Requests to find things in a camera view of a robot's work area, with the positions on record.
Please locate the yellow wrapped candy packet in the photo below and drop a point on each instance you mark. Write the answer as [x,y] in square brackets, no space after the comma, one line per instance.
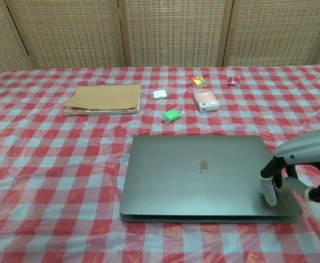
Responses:
[199,82]

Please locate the green wrapped candy packet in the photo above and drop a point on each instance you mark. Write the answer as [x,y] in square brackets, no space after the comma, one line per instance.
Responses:
[171,115]

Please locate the brown spiral notebook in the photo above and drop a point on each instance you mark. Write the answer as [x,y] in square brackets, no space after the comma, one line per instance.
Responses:
[105,98]

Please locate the small white wrapped packet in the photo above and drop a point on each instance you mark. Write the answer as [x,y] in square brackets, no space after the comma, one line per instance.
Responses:
[160,94]

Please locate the woven bamboo folding screen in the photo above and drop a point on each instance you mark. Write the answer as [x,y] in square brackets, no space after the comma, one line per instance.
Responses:
[165,33]

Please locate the grey laptop computer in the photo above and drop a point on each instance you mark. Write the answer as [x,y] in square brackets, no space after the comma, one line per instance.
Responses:
[198,175]

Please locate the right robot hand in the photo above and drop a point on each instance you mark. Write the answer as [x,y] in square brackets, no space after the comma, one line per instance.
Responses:
[305,148]

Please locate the red white checkered tablecloth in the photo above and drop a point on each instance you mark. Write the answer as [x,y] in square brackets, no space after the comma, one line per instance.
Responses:
[53,178]

